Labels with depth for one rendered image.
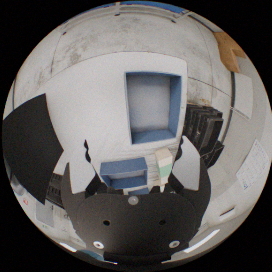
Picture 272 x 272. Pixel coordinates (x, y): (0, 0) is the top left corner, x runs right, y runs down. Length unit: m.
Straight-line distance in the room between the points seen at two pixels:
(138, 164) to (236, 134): 2.59
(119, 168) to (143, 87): 0.31
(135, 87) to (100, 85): 0.10
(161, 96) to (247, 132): 2.49
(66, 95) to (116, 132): 0.23
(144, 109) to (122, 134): 0.11
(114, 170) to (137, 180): 0.17
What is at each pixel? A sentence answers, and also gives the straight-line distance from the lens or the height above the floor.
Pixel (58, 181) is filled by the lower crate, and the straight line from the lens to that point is 0.69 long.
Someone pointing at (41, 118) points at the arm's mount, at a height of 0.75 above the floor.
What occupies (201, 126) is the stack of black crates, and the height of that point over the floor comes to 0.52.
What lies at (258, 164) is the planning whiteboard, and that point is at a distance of 2.75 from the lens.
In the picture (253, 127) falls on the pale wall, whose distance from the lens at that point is 2.59.
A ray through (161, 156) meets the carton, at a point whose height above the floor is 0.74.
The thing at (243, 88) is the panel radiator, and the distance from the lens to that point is 2.58.
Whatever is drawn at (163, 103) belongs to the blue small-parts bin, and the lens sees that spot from 0.31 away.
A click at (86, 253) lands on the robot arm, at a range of 0.27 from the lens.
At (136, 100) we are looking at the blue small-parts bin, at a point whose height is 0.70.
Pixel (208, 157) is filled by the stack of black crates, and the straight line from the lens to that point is 1.32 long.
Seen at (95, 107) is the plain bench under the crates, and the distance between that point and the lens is 0.30.
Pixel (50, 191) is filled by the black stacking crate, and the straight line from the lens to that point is 0.69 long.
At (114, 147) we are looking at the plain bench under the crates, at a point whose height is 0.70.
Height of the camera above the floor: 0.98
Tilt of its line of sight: 57 degrees down
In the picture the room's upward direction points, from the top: 162 degrees clockwise
